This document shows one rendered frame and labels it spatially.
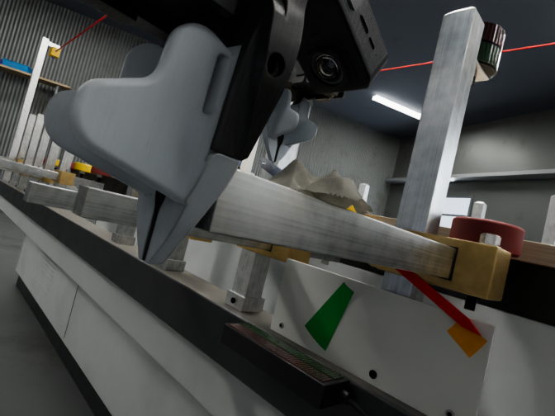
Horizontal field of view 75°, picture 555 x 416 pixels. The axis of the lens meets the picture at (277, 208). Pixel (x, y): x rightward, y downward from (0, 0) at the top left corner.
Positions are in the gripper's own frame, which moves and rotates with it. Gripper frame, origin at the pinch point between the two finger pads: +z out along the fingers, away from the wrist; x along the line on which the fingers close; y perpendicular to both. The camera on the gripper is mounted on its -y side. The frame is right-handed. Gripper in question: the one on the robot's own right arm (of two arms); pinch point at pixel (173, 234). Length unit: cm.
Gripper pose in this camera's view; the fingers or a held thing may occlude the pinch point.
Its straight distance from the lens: 16.5
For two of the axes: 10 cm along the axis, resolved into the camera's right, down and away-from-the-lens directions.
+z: -2.4, 9.7, -0.5
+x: 6.8, 1.3, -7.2
